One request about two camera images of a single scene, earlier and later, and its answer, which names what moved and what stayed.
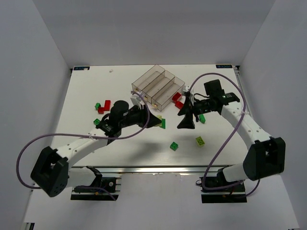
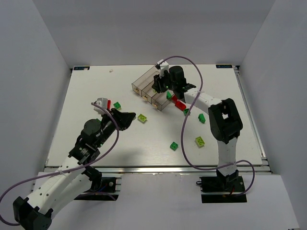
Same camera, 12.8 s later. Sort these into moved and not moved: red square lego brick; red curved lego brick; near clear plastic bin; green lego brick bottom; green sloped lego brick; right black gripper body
Moved: green sloped lego brick; right black gripper body
Not moved: red curved lego brick; red square lego brick; near clear plastic bin; green lego brick bottom
